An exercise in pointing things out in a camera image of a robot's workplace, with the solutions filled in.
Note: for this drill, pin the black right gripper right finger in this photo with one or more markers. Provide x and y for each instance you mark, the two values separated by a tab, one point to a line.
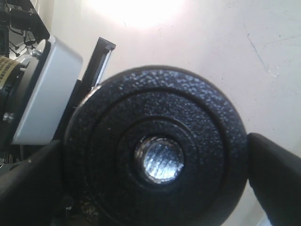
274	174

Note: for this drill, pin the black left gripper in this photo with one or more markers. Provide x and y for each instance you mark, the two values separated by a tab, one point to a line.
91	78

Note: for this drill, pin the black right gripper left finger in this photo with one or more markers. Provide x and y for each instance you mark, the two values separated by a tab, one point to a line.
31	193

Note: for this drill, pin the black weight plate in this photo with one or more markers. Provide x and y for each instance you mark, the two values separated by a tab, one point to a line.
111	120

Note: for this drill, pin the chrome threaded dumbbell bar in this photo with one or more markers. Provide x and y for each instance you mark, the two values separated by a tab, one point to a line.
159	160

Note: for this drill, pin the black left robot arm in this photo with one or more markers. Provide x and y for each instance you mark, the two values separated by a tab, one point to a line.
24	47

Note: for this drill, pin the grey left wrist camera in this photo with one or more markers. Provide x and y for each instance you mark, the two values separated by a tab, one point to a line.
50	96

